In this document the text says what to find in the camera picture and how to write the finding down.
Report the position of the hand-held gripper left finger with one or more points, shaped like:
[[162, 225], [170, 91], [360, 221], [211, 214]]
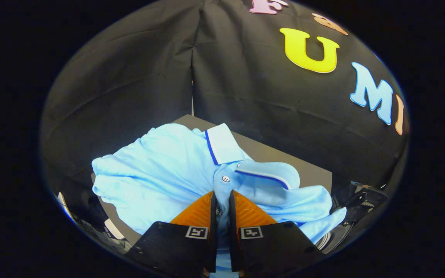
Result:
[[213, 231]]

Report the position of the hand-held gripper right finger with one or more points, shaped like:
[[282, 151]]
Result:
[[233, 239]]

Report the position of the light blue polo shirt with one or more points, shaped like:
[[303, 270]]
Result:
[[160, 173]]

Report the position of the dark grey washing machine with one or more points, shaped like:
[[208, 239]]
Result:
[[334, 237]]

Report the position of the grey cabinet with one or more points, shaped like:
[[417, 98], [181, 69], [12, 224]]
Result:
[[284, 158]]

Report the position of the black backdrop cloth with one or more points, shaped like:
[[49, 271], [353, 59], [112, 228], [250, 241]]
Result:
[[253, 85]]

